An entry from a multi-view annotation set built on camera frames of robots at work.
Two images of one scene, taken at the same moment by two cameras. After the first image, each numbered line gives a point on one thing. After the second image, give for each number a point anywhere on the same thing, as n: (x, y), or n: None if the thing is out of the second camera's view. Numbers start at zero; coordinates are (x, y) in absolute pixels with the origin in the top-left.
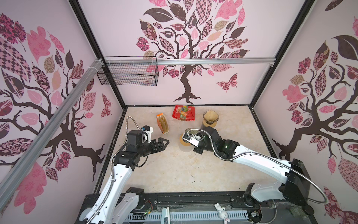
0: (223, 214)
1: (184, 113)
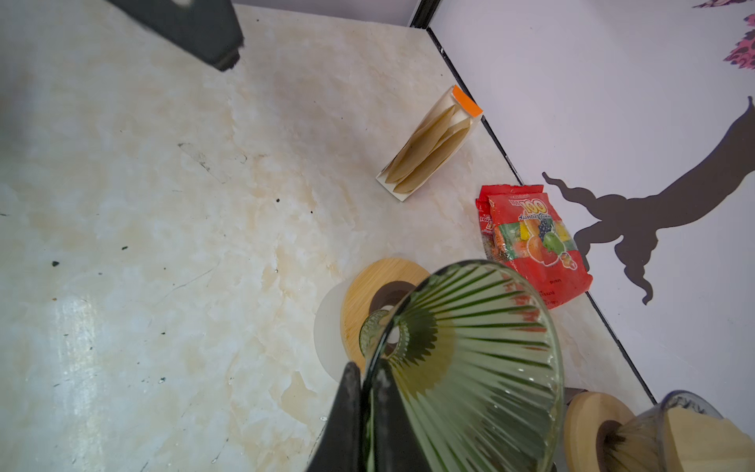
0: None
1: (522, 228)
